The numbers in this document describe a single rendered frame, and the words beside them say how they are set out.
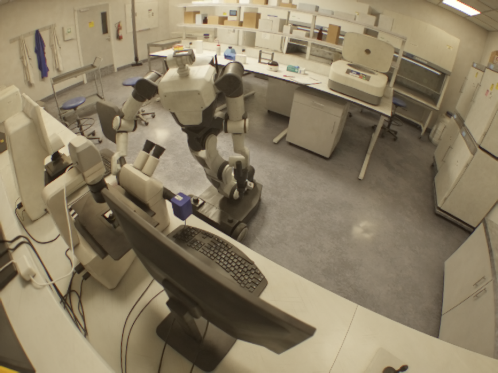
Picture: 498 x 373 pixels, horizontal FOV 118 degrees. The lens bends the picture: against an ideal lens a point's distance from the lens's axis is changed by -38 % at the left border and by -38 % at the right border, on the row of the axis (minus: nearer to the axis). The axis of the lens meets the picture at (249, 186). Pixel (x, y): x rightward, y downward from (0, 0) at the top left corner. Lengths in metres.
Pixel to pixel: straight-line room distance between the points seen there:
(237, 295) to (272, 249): 1.59
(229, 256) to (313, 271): 1.06
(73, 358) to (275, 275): 0.80
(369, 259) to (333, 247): 0.36
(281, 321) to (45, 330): 0.41
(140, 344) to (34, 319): 0.52
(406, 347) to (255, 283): 0.71
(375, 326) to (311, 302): 0.30
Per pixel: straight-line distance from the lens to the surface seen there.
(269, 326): 0.43
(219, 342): 0.89
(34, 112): 1.28
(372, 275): 2.16
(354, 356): 1.01
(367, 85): 2.59
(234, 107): 1.20
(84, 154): 0.79
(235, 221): 1.85
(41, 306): 0.52
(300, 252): 2.02
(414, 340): 1.18
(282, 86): 3.72
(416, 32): 4.93
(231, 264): 1.00
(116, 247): 0.89
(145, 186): 0.94
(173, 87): 1.14
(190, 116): 1.20
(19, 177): 1.40
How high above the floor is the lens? 1.64
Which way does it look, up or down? 42 degrees down
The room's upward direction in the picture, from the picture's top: 6 degrees clockwise
